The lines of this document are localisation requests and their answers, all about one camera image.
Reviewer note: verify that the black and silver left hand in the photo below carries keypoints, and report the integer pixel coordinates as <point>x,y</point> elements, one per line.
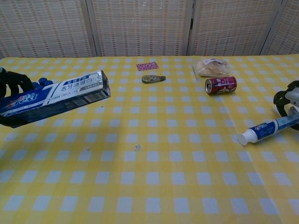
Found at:
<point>14,80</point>

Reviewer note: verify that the black and silver right hand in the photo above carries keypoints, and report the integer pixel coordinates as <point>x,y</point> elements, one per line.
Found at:
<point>283,96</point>

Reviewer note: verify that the white and blue toothpaste tube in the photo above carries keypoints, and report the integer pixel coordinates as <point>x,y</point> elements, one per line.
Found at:
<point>264,130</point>

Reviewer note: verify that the blue and white toothpaste box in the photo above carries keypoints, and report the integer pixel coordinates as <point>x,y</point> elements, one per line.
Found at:
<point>58,98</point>

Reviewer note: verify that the blue toy building block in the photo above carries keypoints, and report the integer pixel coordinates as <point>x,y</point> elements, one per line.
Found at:
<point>44,81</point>

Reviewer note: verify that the red drink can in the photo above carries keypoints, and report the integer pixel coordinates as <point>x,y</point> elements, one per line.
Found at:
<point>222,85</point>

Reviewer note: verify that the clear bag of snacks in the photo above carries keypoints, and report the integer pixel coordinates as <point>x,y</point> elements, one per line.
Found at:
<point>211,67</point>

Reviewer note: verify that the yellow white checkered tablecloth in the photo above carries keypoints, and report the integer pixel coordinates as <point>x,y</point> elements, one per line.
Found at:
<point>163,151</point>

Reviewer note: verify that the pink patterned card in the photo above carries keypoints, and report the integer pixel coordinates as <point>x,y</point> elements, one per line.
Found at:
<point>147,66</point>

